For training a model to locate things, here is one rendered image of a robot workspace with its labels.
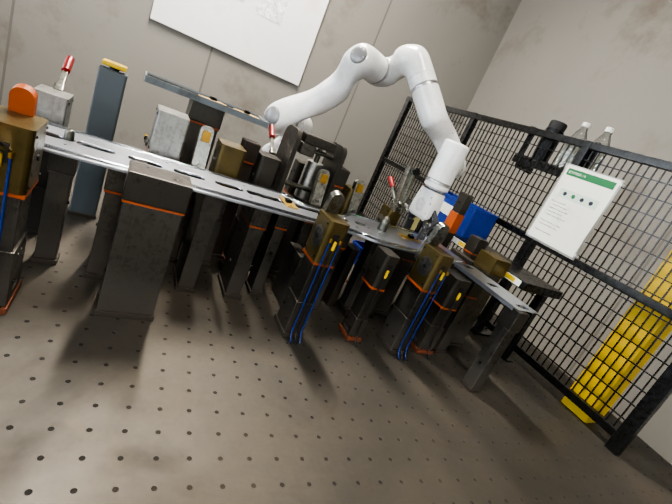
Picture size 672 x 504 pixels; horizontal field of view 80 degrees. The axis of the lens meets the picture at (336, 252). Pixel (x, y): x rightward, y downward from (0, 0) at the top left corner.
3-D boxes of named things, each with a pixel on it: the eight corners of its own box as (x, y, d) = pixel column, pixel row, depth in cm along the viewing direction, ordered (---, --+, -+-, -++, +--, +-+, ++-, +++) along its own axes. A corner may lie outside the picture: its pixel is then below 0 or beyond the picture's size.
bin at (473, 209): (460, 236, 165) (476, 208, 162) (417, 209, 189) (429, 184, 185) (484, 244, 175) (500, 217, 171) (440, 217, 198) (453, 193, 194)
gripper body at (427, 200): (419, 179, 134) (404, 209, 137) (437, 188, 125) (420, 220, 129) (435, 185, 137) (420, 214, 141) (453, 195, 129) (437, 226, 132)
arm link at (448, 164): (432, 177, 137) (423, 174, 129) (451, 140, 133) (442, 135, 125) (454, 187, 133) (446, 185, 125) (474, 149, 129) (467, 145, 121)
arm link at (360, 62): (289, 145, 165) (263, 137, 151) (280, 119, 167) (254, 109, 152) (395, 77, 141) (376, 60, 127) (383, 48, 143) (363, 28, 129)
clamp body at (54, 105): (8, 231, 101) (31, 87, 90) (21, 213, 110) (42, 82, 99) (43, 237, 104) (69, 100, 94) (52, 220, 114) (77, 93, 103)
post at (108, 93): (66, 213, 120) (97, 65, 107) (70, 204, 126) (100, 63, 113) (95, 219, 124) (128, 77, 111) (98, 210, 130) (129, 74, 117)
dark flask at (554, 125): (538, 162, 169) (562, 120, 164) (525, 157, 176) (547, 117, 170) (548, 167, 173) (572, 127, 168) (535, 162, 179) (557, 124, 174)
